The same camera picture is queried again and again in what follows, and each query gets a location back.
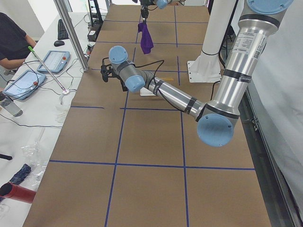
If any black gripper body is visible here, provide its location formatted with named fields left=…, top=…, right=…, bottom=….
left=141, top=5, right=149, bottom=18
left=110, top=67, right=121, bottom=80

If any purple towel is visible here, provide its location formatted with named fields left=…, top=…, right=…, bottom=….
left=138, top=22, right=154, bottom=54

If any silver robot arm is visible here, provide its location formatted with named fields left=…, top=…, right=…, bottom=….
left=140, top=0, right=184, bottom=23
left=101, top=0, right=291, bottom=147

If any white rack base tray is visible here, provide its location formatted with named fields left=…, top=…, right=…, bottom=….
left=140, top=87, right=156, bottom=97

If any black power adapter box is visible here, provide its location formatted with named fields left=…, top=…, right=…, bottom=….
left=87, top=30, right=98, bottom=42

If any blue teach pendant far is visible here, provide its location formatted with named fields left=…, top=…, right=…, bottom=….
left=43, top=50, right=71, bottom=74

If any blue teach pendant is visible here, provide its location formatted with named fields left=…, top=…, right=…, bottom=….
left=43, top=50, right=71, bottom=74
left=3, top=70, right=46, bottom=100

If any black computer mouse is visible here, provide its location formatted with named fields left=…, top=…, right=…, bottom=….
left=53, top=40, right=65, bottom=47

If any black keyboard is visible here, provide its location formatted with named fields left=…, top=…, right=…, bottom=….
left=57, top=19, right=69, bottom=40

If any blue teach pendant near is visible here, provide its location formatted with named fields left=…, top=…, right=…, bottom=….
left=3, top=70, right=46, bottom=100

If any person in black shirt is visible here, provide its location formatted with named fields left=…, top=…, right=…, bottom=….
left=0, top=13, right=36, bottom=70

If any clear plastic wrap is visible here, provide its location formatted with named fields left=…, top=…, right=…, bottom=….
left=21, top=142, right=48, bottom=191

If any black marker pen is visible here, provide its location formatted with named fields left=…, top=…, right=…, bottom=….
left=0, top=154, right=13, bottom=160

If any dark blue folded cloth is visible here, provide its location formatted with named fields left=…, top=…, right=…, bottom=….
left=9, top=164, right=31, bottom=185

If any white curtain sheet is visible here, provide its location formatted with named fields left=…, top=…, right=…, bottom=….
left=253, top=0, right=303, bottom=211

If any red cylinder tube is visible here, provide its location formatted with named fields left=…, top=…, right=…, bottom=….
left=0, top=182, right=36, bottom=204

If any green handled reach stick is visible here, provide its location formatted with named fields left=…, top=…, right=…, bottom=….
left=28, top=46, right=69, bottom=95

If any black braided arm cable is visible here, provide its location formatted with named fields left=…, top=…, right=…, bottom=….
left=132, top=59, right=187, bottom=112

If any grey aluminium frame post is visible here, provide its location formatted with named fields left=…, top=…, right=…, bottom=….
left=54, top=0, right=88, bottom=72

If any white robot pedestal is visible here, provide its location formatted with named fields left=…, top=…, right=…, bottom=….
left=187, top=0, right=237, bottom=83

